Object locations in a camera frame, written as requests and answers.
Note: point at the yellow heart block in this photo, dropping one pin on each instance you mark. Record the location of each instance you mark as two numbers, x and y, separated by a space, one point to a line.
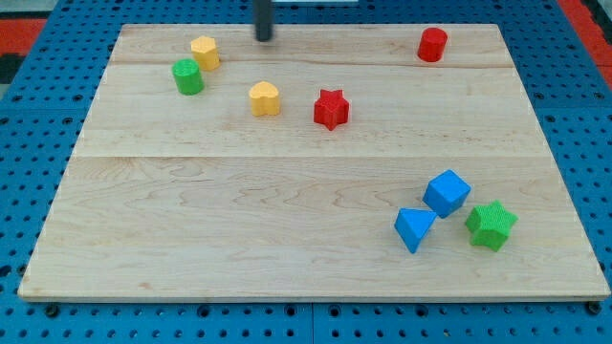
264 98

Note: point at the yellow hexagon block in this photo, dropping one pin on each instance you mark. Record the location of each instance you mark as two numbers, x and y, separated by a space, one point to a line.
205 53

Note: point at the wooden board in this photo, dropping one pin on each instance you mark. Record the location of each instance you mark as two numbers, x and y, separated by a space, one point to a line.
192 199

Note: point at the red star block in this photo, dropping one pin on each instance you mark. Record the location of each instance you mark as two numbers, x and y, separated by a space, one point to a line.
331 109

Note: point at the blue triangle block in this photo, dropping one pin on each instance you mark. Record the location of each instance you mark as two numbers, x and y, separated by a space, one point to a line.
413 225

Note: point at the blue cube block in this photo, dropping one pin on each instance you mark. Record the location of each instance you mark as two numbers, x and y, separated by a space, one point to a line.
446 193

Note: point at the green cylinder block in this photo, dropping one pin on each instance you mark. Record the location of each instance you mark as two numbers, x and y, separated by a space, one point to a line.
187 76

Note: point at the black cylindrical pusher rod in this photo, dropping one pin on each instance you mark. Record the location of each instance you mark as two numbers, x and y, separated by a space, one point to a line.
263 20

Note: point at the red cylinder block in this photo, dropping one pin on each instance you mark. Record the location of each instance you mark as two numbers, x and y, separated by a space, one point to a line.
432 44

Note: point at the green star block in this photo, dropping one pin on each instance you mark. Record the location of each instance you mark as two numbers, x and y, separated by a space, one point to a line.
490 225

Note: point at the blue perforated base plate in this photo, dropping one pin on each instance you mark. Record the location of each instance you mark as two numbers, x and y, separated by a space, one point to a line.
562 60

